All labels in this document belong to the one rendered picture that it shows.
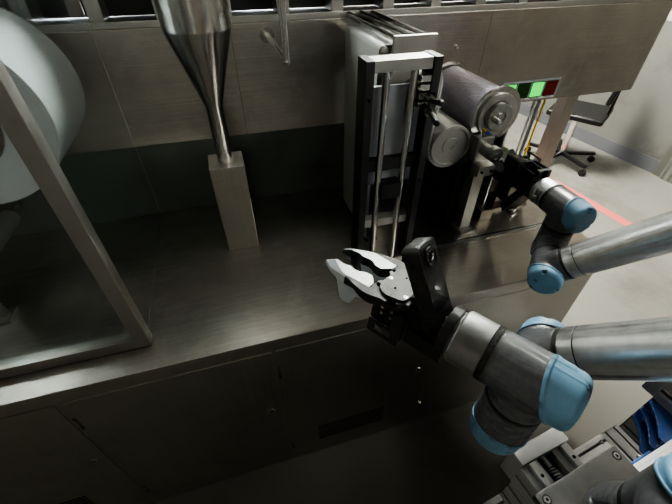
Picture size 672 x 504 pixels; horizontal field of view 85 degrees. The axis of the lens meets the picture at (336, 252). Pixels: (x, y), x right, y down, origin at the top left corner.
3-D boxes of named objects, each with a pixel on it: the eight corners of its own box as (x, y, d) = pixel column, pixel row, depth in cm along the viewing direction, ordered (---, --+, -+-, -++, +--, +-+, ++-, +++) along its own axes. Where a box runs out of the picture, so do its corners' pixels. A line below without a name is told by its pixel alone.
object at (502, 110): (508, 129, 100) (484, 133, 98) (504, 126, 101) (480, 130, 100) (516, 101, 95) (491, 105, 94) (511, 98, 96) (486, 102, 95)
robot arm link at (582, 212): (563, 240, 87) (578, 210, 82) (532, 214, 95) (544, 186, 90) (589, 234, 89) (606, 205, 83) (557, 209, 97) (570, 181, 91)
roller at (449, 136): (427, 169, 103) (435, 128, 95) (392, 134, 121) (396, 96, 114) (465, 164, 106) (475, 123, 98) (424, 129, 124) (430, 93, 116)
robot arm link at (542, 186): (558, 207, 96) (532, 212, 94) (545, 198, 100) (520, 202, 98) (570, 182, 91) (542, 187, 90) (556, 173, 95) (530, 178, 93)
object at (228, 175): (221, 258, 107) (159, 36, 70) (218, 230, 117) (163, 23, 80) (268, 249, 110) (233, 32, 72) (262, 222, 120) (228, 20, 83)
